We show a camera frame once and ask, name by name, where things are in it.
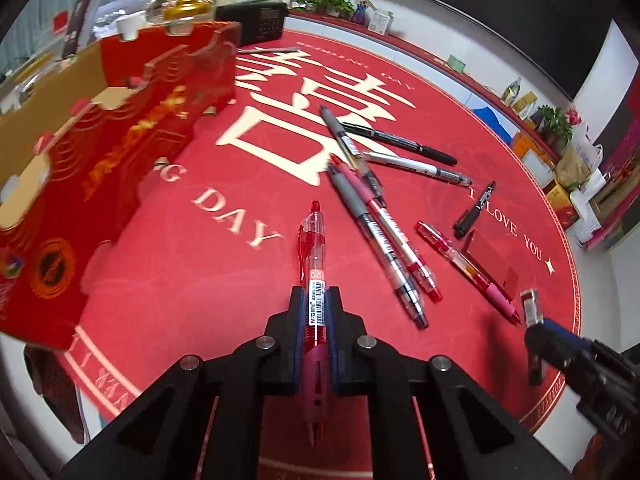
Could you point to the round red printed mat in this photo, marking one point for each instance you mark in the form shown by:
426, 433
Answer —
200, 270

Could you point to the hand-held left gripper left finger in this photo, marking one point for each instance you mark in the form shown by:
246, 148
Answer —
299, 325

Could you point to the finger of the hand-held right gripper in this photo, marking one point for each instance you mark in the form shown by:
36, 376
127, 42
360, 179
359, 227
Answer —
565, 332
536, 355

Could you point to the red cardboard gift box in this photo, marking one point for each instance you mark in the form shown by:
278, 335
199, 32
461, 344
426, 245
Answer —
125, 125

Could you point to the dark upright device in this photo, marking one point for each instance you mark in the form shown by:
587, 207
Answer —
80, 15

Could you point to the black radio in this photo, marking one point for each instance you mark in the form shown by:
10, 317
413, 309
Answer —
252, 22

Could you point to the black double-ended marker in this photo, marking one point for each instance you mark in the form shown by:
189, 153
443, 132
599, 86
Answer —
475, 207

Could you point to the red gold gift box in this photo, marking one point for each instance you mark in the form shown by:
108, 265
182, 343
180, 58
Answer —
562, 207

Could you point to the small white box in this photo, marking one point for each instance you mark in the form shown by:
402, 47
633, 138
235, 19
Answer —
382, 22

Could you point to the silver rod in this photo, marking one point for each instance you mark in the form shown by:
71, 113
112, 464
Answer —
270, 51

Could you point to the clear pen grey grip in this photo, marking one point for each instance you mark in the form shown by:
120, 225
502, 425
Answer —
350, 200

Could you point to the red gel pen maroon grip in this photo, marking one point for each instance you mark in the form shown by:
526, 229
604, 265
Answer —
315, 270

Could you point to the potted plant pink flowers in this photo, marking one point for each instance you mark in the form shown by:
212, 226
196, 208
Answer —
557, 122

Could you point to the gold jar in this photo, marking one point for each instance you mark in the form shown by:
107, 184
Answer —
186, 7

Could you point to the red pen pink grip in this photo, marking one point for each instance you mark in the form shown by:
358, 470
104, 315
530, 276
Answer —
395, 232
465, 267

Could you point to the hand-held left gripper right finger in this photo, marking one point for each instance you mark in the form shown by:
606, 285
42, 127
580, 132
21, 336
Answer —
334, 330

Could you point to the yellow snack bag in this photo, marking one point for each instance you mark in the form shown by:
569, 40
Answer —
526, 104

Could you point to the red paper card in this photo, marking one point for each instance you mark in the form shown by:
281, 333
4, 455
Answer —
492, 260

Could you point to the black marker white label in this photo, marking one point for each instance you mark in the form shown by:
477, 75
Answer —
400, 142

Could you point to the brown plastic bag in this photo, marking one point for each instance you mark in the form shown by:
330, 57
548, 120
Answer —
580, 165

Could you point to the silver gel pen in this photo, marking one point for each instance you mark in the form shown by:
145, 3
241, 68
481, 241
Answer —
415, 166

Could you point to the white snack bag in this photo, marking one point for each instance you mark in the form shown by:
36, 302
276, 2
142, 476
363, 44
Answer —
511, 94

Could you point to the dark grey pen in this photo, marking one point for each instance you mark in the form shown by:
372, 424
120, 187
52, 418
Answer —
340, 135

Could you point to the purple figurine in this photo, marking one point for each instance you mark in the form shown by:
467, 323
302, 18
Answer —
361, 12

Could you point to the black television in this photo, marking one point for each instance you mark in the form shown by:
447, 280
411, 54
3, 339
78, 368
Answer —
475, 10

